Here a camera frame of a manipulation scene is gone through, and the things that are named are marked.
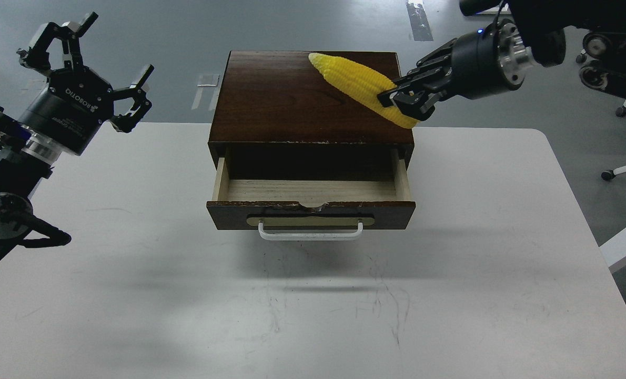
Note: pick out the wooden drawer with white handle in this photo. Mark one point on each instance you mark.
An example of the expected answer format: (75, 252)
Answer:
(314, 188)

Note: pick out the dark wooden drawer cabinet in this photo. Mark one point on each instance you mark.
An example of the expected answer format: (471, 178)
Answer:
(279, 97)

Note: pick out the yellow corn cob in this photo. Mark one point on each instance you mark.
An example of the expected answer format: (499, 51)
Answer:
(360, 83)

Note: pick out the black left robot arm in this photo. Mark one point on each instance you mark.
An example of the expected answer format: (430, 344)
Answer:
(27, 157)

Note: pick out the white rolling chair base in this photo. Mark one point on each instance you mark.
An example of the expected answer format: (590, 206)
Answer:
(621, 105)

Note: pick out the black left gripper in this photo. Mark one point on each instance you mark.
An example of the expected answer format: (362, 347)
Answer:
(68, 113)

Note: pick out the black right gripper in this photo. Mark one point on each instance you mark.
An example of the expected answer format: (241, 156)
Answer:
(489, 61)

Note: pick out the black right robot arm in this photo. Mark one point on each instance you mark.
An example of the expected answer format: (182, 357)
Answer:
(543, 24)

